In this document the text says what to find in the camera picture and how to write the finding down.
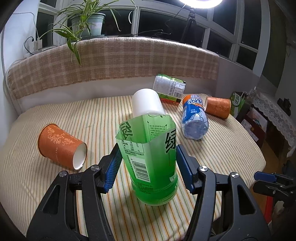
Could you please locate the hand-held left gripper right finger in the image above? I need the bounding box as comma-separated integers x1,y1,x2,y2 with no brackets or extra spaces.
176,144,272,241

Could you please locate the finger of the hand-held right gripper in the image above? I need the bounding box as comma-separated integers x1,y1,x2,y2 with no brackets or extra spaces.
252,183,279,198
254,171,285,183

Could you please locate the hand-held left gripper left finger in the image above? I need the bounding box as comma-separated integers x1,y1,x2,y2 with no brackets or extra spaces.
26,143,122,241

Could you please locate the green cut bottle cup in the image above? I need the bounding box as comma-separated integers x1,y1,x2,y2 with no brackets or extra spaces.
116,113,179,207

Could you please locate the blue label cut bottle cup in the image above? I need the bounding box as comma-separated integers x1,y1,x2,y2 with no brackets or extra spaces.
181,94,209,140

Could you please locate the orange patterned paper cup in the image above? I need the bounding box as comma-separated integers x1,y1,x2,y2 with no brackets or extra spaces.
205,96,232,120
38,123,88,171

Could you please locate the white cup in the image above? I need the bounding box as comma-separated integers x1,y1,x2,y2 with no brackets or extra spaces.
132,88,166,116

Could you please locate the clear green label bottle cup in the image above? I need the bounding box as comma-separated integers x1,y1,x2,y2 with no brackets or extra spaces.
153,74,187,104

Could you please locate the dark cardboard box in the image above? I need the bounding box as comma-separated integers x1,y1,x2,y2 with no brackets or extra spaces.
242,104,270,149

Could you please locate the white lace cloth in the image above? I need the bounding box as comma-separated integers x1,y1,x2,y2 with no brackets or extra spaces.
251,91,296,149

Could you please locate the black object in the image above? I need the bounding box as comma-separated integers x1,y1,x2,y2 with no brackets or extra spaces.
277,98,292,116

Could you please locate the green paper bag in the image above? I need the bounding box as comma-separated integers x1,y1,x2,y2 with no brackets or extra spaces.
230,91,247,118

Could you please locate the beige plaid blanket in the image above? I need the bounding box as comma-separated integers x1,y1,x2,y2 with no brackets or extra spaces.
6,37,220,100

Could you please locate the black tripod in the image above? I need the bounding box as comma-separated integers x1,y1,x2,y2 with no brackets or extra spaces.
180,7,200,48

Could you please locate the white power adapter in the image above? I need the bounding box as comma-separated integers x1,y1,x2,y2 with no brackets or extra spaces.
32,38,43,52

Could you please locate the potted spider plant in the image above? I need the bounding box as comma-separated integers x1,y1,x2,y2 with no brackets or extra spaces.
38,0,137,66

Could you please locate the white window frame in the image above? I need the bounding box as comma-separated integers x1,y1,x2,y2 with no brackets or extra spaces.
37,0,262,70

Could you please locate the black cable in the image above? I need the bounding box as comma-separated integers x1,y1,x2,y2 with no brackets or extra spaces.
153,4,193,39

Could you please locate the ring light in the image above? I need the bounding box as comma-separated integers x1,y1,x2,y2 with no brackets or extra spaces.
179,0,223,6

